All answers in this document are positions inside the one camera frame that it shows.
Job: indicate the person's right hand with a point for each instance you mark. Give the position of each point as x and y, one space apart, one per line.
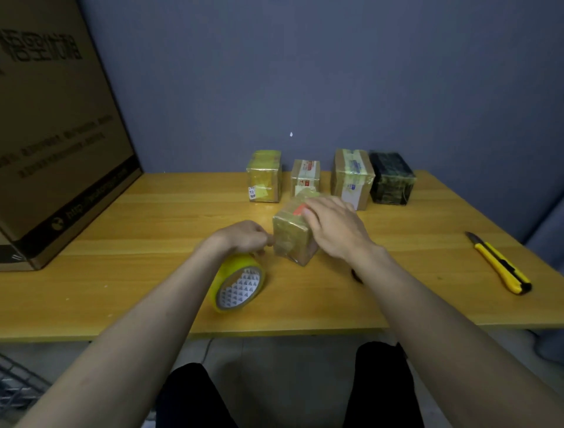
339 229

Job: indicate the person's left hand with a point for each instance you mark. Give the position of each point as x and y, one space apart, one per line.
240 238

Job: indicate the yellow tape roll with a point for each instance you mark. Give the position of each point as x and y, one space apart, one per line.
229 269

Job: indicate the brown box with white label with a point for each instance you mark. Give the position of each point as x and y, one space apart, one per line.
352 176

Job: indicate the small carton red label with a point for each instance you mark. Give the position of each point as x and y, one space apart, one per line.
305 176

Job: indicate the small carton yellow tape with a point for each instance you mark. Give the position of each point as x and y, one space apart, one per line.
264 176

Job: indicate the black cardboard box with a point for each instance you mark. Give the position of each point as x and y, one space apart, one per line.
392 178

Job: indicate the person's left forearm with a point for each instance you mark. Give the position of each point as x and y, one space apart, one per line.
114 357

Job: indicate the person's right forearm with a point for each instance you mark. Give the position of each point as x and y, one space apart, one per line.
467 357

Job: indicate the person's black trousers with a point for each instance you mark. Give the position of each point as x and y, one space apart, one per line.
379 388

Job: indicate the yellow utility knife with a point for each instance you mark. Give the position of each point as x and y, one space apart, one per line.
500 264

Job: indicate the large flat brown carton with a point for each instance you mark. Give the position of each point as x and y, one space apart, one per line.
57 128

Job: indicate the grey pleated curtain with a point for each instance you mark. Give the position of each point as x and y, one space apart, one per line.
548 286

